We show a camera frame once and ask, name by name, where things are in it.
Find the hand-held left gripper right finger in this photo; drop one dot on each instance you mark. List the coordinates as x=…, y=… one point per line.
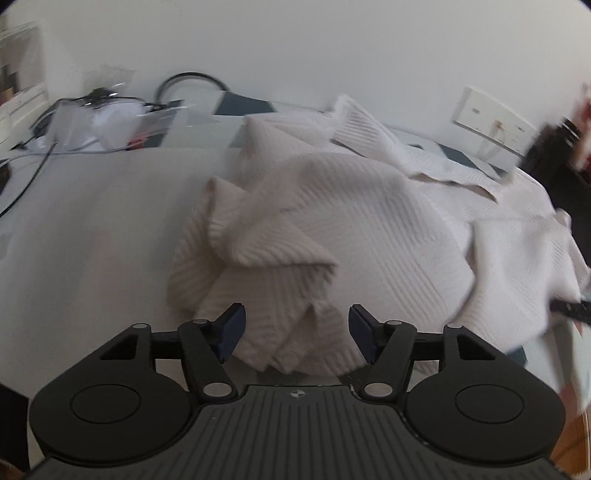
x=362, y=332

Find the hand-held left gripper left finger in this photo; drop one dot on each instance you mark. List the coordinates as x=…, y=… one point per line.
x=232, y=330

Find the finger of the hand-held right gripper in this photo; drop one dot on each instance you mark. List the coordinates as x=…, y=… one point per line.
x=572, y=310

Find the white textured sweater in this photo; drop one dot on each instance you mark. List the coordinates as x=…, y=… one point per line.
x=369, y=221

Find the cream cloth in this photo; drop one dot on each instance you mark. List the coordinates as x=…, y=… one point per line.
x=92, y=230

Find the geometric patterned tablecloth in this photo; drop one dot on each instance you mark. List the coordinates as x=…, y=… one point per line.
x=231, y=101

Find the clear plastic bag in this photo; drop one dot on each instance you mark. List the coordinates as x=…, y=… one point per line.
x=115, y=78
x=115, y=124

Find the small black box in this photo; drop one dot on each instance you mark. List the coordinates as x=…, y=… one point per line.
x=4, y=175

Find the white wall socket panel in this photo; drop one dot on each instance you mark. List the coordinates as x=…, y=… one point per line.
x=480, y=110

